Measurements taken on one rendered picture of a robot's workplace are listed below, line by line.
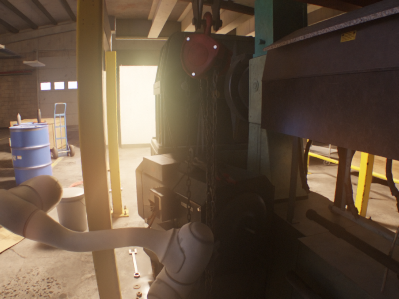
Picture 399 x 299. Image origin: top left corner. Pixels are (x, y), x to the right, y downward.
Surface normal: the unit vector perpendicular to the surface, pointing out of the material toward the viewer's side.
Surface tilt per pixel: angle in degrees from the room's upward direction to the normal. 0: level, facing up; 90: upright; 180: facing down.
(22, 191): 21
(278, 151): 72
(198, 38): 90
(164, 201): 90
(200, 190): 45
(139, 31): 90
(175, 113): 90
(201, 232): 32
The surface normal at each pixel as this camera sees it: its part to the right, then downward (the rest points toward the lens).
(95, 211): 0.26, 0.17
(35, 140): 0.79, 0.11
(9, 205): 0.24, -0.59
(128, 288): 0.00, -0.98
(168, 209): 0.57, 0.14
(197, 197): -0.58, -0.62
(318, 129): -0.97, 0.04
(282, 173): 0.25, -0.14
